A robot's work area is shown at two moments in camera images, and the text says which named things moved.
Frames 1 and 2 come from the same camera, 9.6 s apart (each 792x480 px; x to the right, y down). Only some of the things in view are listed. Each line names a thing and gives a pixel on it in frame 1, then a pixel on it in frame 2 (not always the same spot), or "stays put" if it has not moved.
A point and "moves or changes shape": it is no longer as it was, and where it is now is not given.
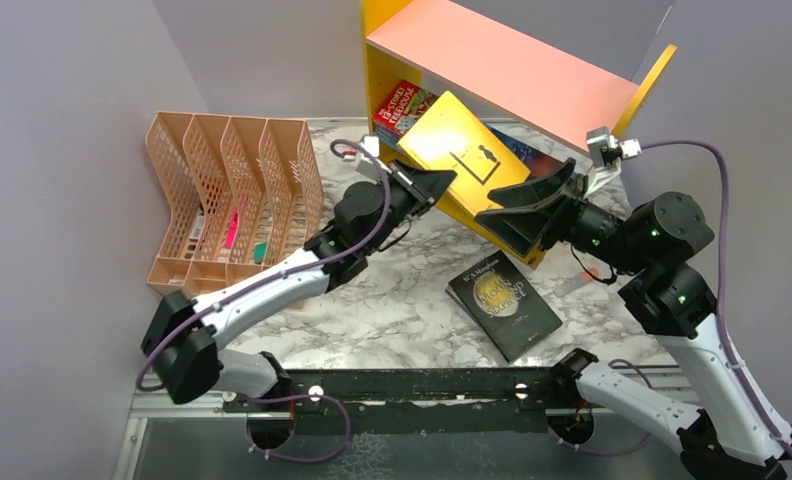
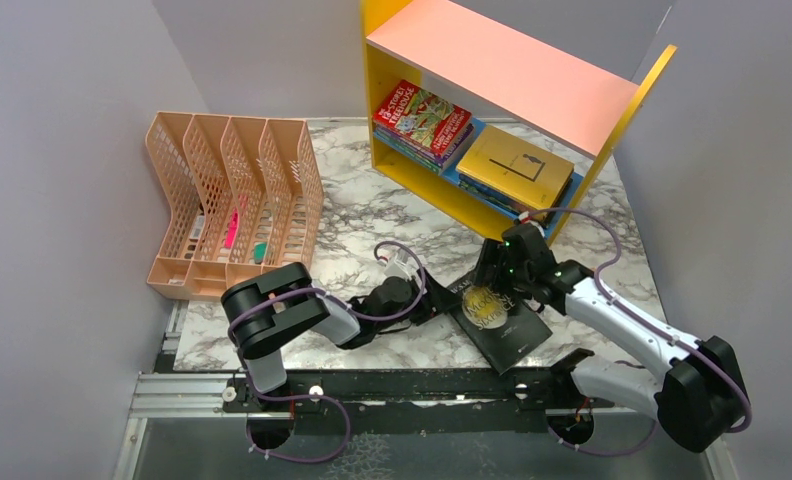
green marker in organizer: x=259 y=252 stays put
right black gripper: x=523 y=227 -> x=494 y=251
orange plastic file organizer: x=243 y=193 stays put
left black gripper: x=423 y=187 -> x=436 y=300
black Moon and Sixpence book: x=513 y=316 moves or changes shape
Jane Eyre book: x=537 y=163 moves or changes shape
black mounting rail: x=415 y=401 stays put
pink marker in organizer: x=231 y=229 stays put
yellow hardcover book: x=448 y=138 moves or changes shape
